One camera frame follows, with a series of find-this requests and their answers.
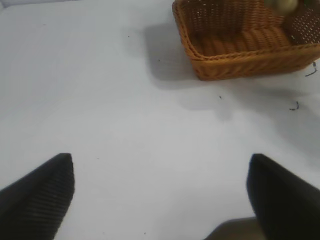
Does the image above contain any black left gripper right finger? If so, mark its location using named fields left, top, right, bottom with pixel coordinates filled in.
left=246, top=153, right=320, bottom=240

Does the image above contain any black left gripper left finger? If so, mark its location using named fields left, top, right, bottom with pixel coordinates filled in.
left=0, top=152, right=75, bottom=240

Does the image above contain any long striped bread loaf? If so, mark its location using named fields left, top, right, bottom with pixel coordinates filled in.
left=264, top=0, right=300, bottom=15

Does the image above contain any brown woven wicker basket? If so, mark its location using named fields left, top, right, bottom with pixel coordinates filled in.
left=171, top=0, right=320, bottom=82

